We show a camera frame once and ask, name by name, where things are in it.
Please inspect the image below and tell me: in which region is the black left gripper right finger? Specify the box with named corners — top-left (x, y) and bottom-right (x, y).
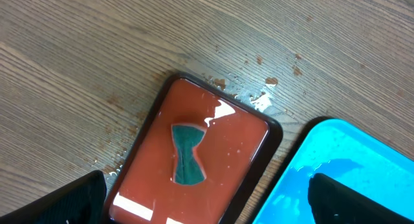
top-left (308, 174), bottom-right (413, 224)

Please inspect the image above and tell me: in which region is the teal plastic tray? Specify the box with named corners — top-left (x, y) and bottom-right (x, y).
top-left (252, 118), bottom-right (413, 223)

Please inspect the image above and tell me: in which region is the orange green sponge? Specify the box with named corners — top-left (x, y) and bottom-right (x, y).
top-left (171, 123), bottom-right (206, 186)

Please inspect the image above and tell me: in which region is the red black sponge tray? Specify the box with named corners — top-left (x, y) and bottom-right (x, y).
top-left (102, 73), bottom-right (283, 223)

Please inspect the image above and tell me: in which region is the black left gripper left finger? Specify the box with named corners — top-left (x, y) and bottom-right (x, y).
top-left (1, 170), bottom-right (107, 224)

